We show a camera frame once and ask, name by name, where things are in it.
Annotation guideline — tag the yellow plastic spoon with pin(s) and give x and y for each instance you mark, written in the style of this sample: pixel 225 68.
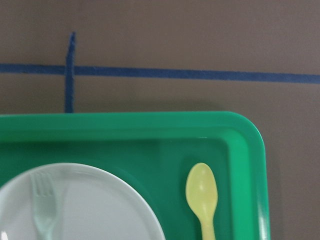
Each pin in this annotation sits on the yellow plastic spoon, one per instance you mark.
pixel 202 197

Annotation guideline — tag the green plastic tray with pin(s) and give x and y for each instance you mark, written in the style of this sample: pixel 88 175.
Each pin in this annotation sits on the green plastic tray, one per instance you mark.
pixel 153 152

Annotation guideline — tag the white round plate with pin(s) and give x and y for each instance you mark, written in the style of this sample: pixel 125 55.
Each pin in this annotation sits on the white round plate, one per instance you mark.
pixel 93 204

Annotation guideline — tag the pale green plastic fork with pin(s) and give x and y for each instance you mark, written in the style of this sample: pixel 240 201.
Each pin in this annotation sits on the pale green plastic fork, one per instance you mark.
pixel 44 205

